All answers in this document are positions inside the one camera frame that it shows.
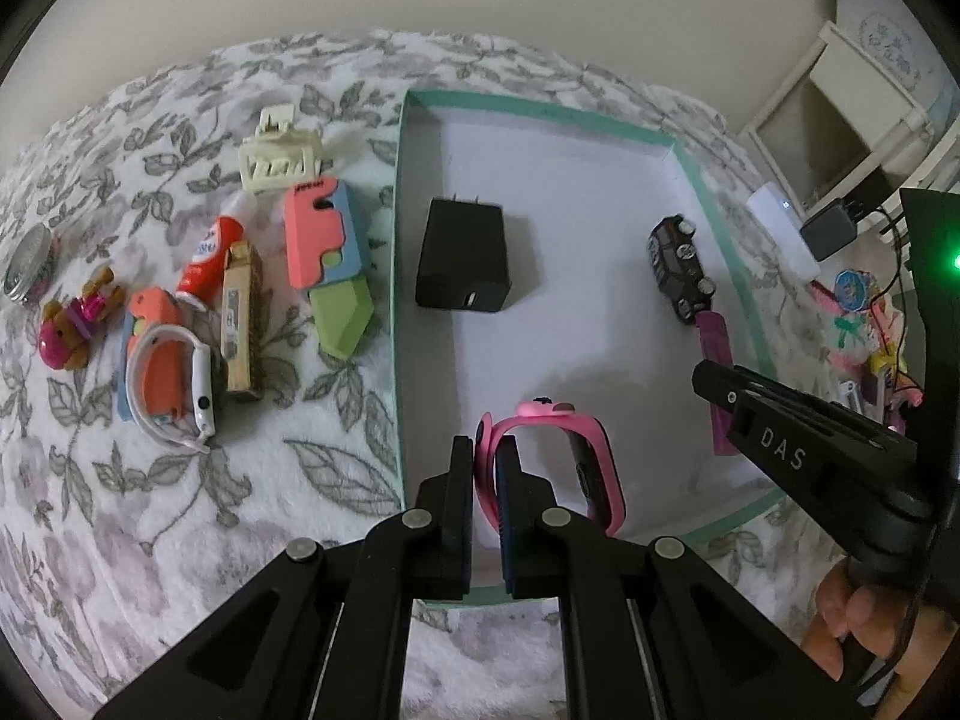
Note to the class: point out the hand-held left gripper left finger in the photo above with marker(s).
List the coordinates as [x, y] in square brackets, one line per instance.
[466, 480]

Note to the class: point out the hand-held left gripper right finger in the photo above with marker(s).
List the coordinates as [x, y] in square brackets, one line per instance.
[506, 495]

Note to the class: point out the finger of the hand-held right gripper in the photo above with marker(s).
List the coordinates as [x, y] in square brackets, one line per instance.
[780, 450]
[840, 409]

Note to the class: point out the pink smartwatch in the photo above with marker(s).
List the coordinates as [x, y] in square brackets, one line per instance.
[600, 480]

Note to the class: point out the purple plastic strip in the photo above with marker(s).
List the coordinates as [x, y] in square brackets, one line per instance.
[712, 337]

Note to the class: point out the teal-rimmed white tray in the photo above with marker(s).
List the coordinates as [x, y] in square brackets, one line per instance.
[585, 277]

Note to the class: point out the large pink blue toy knife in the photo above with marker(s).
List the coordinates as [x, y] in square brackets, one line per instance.
[315, 240]

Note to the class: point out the small orange toy knife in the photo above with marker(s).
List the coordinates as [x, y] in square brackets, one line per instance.
[161, 367]

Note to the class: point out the cream hair claw clip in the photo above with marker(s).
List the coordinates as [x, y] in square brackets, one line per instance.
[277, 161]

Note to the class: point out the pink toy figure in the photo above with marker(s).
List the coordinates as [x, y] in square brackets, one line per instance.
[64, 330]

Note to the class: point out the glass jar with metal lid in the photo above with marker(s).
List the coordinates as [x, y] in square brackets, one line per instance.
[26, 262]

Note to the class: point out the person's right hand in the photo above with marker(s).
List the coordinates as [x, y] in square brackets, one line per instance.
[840, 630]

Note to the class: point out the pink toy set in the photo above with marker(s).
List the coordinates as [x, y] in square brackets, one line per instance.
[855, 345]

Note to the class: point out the round blue patterned toy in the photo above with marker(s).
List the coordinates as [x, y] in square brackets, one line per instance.
[855, 289]

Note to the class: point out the black power adapter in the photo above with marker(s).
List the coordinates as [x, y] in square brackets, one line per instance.
[829, 232]

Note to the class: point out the white power bank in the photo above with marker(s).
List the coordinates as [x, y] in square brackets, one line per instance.
[780, 221]

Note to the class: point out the black toy car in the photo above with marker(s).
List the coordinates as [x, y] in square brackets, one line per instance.
[675, 270]

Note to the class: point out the floral grey white blanket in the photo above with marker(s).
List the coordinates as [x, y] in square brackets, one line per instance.
[225, 540]

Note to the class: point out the white smartwatch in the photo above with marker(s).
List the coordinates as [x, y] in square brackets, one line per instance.
[202, 382]

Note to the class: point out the white shelf unit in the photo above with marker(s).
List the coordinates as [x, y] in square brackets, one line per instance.
[847, 60]

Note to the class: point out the white printed cloth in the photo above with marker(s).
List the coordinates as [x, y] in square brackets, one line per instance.
[892, 30]

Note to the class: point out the red glue stick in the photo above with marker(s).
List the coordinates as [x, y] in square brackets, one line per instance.
[206, 262]

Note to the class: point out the black wall charger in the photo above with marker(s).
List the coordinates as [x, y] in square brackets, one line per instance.
[457, 255]

